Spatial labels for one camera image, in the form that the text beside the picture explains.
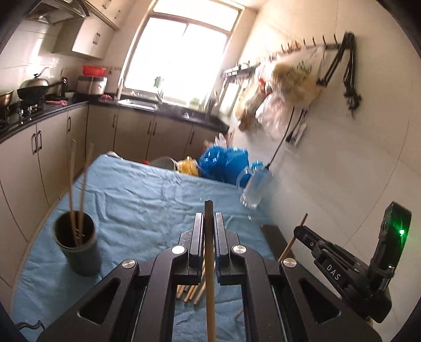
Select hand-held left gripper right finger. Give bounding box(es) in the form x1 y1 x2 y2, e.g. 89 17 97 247
213 212 384 342

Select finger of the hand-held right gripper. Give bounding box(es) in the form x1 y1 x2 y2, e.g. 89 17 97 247
293 225 366 292

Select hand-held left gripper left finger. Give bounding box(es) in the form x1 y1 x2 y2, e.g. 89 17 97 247
37 213 205 342

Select dark-tipped wooden chopstick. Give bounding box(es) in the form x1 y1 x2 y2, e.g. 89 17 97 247
204 199 217 342
78 142 95 247
278 213 309 262

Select black chopstick holder cup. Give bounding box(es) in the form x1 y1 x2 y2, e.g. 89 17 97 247
53 211 102 277

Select clear plastic jug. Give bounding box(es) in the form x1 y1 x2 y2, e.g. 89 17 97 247
237 161 275 210

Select yellow plastic bag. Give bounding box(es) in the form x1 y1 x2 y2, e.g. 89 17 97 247
178 157 200 177

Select blue plastic bag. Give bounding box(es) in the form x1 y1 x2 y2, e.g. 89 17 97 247
197 145 251 183

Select blue tablecloth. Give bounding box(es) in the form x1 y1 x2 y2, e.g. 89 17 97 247
11 153 281 342

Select white perforated bowl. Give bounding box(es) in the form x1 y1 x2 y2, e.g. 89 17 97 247
149 157 178 172

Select white power strip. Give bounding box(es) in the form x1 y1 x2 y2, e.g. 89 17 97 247
285 123 309 147

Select black kitchen countertop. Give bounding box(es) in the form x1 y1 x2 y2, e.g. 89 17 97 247
0 98 231 145

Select grey base cabinets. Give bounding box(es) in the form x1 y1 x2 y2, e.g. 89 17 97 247
0 103 225 291

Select clear hanging plastic bag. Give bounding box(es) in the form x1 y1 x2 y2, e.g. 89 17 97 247
254 92 297 139

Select wooden cutting board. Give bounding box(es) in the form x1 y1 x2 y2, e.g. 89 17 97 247
235 82 268 131

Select steel sink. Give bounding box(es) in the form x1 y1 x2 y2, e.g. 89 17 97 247
118 97 160 111

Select white bag with green print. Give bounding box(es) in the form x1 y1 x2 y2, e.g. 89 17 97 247
270 47 327 105

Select kitchen window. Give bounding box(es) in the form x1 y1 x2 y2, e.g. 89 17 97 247
123 0 244 106

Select silver rice cooker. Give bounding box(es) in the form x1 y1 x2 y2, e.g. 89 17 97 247
76 75 109 96

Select red plastic basin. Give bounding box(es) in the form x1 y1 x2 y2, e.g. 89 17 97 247
82 65 108 77

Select gas stove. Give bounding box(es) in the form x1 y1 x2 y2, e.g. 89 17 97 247
0 97 46 128

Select black wok with lid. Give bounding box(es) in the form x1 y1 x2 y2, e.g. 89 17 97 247
16 67 64 101

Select steel range hood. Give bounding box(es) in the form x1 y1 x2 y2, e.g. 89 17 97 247
26 0 92 26

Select black power cable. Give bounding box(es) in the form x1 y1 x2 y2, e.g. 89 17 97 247
266 106 297 172

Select metal wall shelf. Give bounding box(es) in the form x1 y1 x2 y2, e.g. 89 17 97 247
220 63 264 80

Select wall hook rail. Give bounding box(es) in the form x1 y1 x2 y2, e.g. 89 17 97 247
269 32 347 59

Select low grey wall cabinet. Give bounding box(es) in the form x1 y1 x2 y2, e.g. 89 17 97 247
52 16 114 60

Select tall grey wall cabinet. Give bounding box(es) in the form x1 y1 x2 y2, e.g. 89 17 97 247
86 0 131 31

